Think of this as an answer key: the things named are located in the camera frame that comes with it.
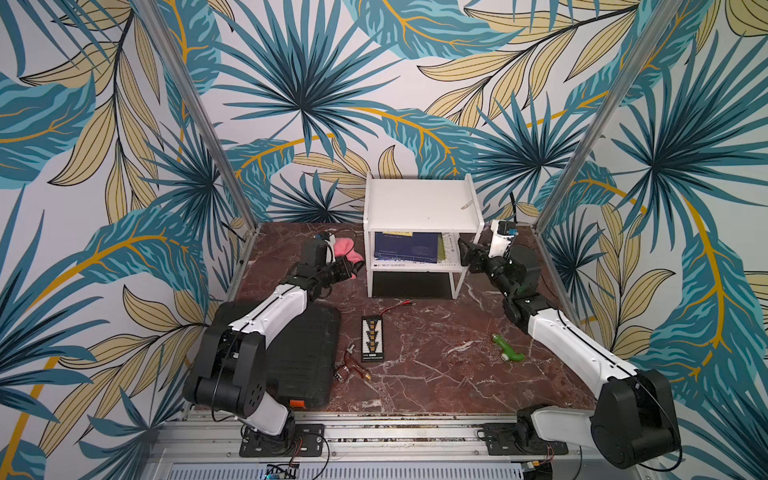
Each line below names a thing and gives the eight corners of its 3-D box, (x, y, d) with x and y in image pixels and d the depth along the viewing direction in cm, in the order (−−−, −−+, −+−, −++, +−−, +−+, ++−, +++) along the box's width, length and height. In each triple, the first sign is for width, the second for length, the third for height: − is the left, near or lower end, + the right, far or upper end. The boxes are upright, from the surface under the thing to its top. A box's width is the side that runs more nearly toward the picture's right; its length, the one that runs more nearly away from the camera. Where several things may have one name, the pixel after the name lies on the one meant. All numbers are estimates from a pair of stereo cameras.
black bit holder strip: (359, 361, 88) (359, 359, 86) (362, 317, 97) (361, 314, 95) (383, 361, 88) (383, 359, 87) (383, 317, 97) (383, 314, 95)
